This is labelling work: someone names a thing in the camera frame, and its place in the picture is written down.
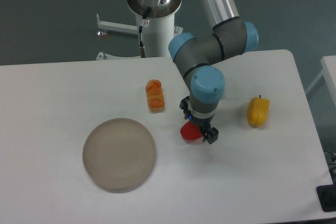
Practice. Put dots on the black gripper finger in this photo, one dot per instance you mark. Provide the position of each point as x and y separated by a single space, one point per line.
210 134
184 106

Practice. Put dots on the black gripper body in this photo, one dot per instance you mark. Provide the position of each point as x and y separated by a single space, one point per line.
202 120

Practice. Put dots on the red bell pepper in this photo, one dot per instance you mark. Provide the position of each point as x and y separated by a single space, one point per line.
190 132

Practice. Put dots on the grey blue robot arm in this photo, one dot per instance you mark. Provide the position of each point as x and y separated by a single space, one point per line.
195 59

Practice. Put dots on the yellow bell pepper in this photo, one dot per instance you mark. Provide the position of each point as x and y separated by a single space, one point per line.
257 111

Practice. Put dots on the orange bread loaf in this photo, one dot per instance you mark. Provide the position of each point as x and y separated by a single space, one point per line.
154 94

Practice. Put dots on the beige round plate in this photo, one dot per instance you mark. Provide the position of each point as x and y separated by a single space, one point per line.
119 155

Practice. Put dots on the black device at edge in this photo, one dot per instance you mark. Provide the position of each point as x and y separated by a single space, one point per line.
326 195

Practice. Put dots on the white side table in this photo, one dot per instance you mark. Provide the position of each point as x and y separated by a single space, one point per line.
325 76

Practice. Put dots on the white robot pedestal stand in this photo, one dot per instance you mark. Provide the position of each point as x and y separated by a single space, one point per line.
155 26

